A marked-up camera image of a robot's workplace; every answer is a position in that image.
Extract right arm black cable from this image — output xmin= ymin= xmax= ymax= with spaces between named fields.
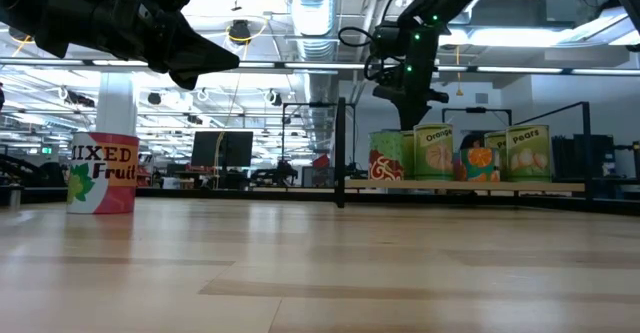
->
xmin=338 ymin=24 xmax=396 ymax=82

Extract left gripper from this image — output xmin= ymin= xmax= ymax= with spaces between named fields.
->
xmin=29 ymin=0 xmax=241 ymax=92

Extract black computer monitor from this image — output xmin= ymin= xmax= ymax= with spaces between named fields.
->
xmin=190 ymin=130 xmax=255 ymax=170

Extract silver ventilation duct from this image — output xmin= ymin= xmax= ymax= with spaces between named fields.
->
xmin=286 ymin=0 xmax=337 ymax=105

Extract black ceiling cable reel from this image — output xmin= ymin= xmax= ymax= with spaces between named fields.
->
xmin=227 ymin=18 xmax=257 ymax=45

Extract small teal orange can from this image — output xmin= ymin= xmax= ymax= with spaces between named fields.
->
xmin=458 ymin=146 xmax=502 ymax=183

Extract green oranges can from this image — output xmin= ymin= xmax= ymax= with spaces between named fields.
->
xmin=412 ymin=123 xmax=456 ymax=182

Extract green pears can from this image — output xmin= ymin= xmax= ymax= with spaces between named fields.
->
xmin=505 ymin=124 xmax=553 ymax=183
xmin=482 ymin=130 xmax=509 ymax=182

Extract wooden shelf with black frame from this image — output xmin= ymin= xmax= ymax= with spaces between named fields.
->
xmin=333 ymin=96 xmax=593 ymax=210

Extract mixed fruit can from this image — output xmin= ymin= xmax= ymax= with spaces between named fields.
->
xmin=66 ymin=131 xmax=141 ymax=216

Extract green strawberry can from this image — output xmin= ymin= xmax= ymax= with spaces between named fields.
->
xmin=368 ymin=130 xmax=406 ymax=182

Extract white pillar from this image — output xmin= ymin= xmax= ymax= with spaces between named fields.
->
xmin=94 ymin=70 xmax=138 ymax=138

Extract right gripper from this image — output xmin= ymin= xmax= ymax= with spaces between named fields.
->
xmin=371 ymin=66 xmax=450 ymax=132

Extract black equipment rack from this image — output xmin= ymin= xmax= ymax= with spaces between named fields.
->
xmin=551 ymin=132 xmax=617 ymax=179

